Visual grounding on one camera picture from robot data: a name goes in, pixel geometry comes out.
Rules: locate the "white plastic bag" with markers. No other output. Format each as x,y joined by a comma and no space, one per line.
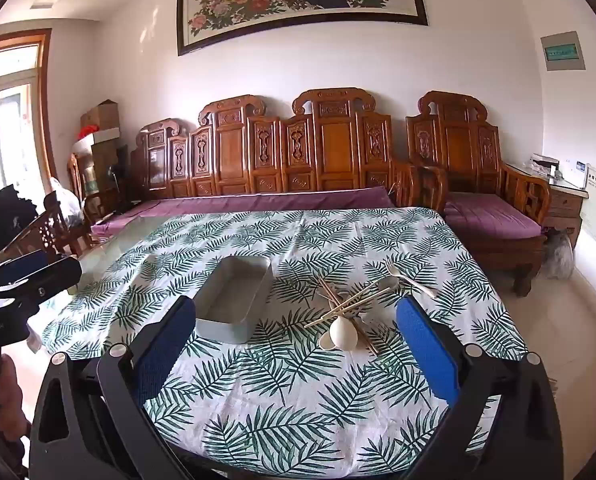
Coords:
68,205

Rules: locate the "green leaf print tablecloth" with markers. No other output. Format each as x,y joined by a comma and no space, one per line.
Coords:
278,390

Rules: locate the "wooden side table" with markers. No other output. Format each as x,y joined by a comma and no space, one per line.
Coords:
563,205

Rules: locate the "red item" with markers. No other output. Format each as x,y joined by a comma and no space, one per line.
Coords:
87,132

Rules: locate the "purple sofa cushion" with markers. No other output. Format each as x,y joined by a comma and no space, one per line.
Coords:
258,199

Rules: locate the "person's left hand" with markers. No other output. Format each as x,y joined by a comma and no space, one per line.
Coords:
10,395

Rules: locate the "grey plastic bag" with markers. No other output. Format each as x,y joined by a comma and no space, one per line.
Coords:
558,255

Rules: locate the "black bag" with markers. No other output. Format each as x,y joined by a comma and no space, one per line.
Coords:
3,215

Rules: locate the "tissue box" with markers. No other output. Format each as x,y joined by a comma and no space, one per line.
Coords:
543,164

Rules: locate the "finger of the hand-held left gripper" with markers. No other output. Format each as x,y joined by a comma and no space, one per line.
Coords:
20,264
53,277

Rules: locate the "carved wooden armchair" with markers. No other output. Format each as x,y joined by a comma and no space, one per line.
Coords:
463,145

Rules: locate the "metal spoon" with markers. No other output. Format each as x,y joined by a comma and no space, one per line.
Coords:
389,285

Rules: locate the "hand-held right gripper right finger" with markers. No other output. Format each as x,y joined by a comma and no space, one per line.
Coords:
423,345

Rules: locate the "purple armchair cushion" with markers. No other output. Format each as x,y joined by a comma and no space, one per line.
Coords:
488,217

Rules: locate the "stacked cardboard boxes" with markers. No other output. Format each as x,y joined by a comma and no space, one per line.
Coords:
105,136

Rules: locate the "wooden framed window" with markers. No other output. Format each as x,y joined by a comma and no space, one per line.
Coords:
43,105

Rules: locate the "carved wooden chair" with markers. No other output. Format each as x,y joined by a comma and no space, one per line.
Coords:
48,232

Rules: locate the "grey rectangular metal container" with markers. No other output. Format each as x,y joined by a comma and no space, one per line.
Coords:
230,312

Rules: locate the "cream plastic fork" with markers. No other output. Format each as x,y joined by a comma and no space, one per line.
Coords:
413,282

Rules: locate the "grey wall electrical panel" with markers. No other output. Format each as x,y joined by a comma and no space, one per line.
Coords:
563,51

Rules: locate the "carved wooden sofa bench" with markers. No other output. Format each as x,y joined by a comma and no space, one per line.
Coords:
278,150

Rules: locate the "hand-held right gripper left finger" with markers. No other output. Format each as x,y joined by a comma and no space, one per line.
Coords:
168,345

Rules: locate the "cream wooden spoon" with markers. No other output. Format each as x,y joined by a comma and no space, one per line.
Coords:
340,332

